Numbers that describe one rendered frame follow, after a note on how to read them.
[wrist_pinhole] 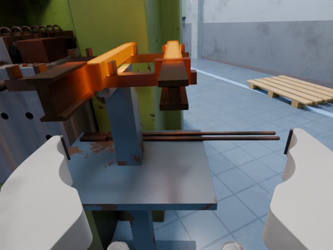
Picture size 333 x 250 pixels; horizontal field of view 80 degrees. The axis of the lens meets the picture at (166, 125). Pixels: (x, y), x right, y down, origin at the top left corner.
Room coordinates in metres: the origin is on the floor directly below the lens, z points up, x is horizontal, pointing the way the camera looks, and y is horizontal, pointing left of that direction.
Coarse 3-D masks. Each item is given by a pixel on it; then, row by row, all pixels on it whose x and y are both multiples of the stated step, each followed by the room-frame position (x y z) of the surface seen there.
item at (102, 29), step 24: (72, 0) 0.77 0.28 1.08; (96, 0) 0.77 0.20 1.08; (120, 0) 0.76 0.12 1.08; (144, 0) 0.75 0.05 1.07; (96, 24) 0.77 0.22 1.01; (120, 24) 0.76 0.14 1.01; (144, 24) 0.75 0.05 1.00; (96, 48) 0.77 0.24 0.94; (144, 48) 0.75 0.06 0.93; (96, 96) 0.77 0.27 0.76; (144, 96) 0.75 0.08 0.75; (96, 120) 0.78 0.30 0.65; (144, 120) 0.75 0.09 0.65; (120, 216) 0.77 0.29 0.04
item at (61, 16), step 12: (24, 0) 1.16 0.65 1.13; (36, 0) 1.15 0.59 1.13; (48, 0) 1.14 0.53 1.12; (60, 0) 1.14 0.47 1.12; (24, 12) 1.16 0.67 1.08; (36, 12) 1.15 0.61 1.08; (48, 12) 1.14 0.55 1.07; (60, 12) 1.14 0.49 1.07; (36, 24) 1.15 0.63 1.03; (48, 24) 1.15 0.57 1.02; (60, 24) 1.14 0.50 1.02; (72, 24) 1.13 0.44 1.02
